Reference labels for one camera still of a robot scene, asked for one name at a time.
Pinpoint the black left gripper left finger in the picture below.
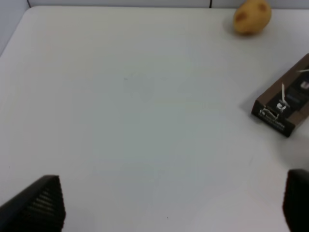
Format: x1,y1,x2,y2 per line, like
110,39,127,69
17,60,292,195
0,175,66,232

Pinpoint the brown coffee capsule box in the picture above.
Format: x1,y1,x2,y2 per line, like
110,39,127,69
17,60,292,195
251,54,309,137

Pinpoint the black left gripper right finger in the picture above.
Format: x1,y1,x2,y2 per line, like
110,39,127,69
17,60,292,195
282,169,309,232

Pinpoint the yellow potato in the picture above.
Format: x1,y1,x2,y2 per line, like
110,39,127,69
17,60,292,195
233,0,272,35

